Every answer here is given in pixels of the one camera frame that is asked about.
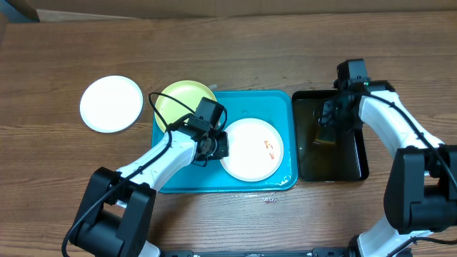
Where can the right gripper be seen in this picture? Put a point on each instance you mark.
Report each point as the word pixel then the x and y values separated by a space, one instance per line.
pixel 331 112

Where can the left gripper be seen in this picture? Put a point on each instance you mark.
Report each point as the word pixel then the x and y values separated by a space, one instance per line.
pixel 223 138

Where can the yellow green sponge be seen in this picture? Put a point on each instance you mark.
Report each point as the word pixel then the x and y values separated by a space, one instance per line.
pixel 325 136

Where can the white plate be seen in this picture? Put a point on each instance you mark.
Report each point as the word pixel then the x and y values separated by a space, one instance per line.
pixel 255 152
pixel 111 104

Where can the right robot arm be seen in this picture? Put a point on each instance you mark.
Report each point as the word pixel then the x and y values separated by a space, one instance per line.
pixel 420 196

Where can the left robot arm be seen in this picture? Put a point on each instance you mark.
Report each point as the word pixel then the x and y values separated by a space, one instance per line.
pixel 114 216

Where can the black water tray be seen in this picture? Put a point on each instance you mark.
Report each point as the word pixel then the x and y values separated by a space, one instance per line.
pixel 344 159

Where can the teal plastic tray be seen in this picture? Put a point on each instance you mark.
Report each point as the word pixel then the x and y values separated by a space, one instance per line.
pixel 271 106

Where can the yellow plate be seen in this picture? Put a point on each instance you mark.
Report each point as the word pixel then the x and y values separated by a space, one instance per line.
pixel 187 92

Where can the brown cardboard backdrop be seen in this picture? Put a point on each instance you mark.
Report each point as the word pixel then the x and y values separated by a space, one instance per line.
pixel 61 10

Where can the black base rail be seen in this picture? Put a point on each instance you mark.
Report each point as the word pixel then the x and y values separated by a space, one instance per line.
pixel 315 252

